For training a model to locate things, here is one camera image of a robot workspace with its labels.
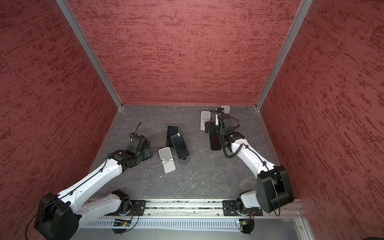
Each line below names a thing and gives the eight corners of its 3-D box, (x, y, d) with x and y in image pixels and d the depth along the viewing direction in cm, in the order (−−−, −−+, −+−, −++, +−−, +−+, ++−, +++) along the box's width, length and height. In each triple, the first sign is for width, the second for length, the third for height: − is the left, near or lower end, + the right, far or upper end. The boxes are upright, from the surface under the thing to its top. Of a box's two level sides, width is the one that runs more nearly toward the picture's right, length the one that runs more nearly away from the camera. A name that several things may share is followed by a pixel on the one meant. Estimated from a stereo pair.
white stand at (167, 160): (166, 174, 87) (162, 166, 78) (161, 158, 94) (158, 149, 85) (176, 170, 89) (174, 162, 80) (171, 154, 96) (169, 145, 86)
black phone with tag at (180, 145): (179, 163, 91) (177, 152, 80) (173, 147, 98) (170, 135, 87) (189, 159, 93) (188, 148, 81) (183, 144, 100) (181, 131, 88)
